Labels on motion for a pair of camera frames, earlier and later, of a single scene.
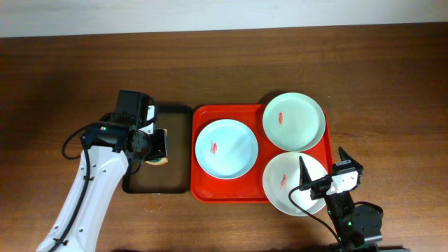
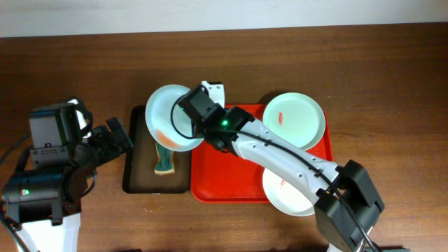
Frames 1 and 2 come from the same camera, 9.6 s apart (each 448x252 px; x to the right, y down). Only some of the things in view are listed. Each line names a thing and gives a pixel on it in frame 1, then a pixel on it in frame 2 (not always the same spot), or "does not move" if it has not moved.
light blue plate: x=226 y=149 → x=169 y=124
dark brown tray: x=176 y=175 does not move
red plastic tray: x=248 y=187 does not move
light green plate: x=294 y=122 does not move
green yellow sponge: x=163 y=160 → x=164 y=165
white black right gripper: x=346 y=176 → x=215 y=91
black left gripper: x=162 y=143 → x=110 y=136
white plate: x=282 y=175 does not move
